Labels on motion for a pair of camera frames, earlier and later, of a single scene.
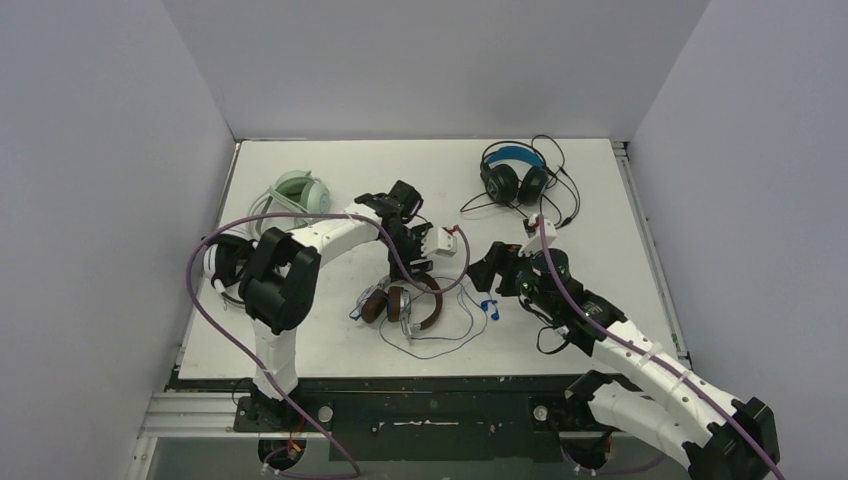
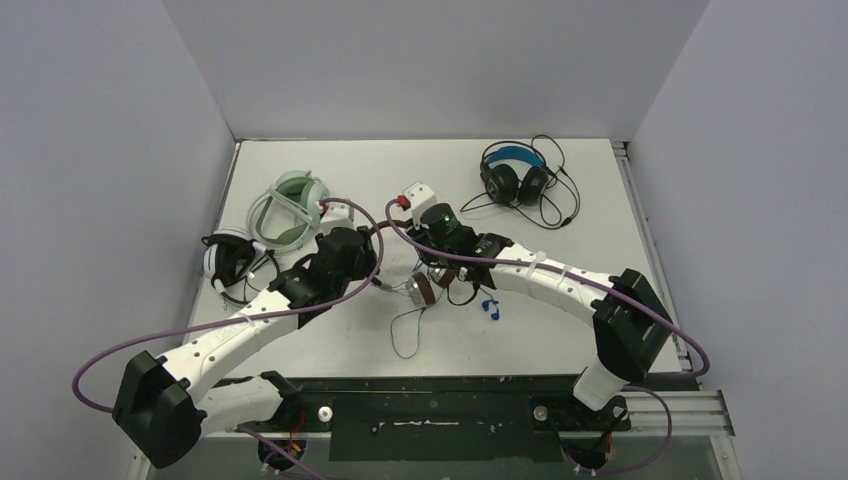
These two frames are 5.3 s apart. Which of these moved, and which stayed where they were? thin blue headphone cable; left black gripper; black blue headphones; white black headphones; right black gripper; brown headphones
Moved: brown headphones; right black gripper; thin blue headphone cable; left black gripper
Stayed: white black headphones; black blue headphones
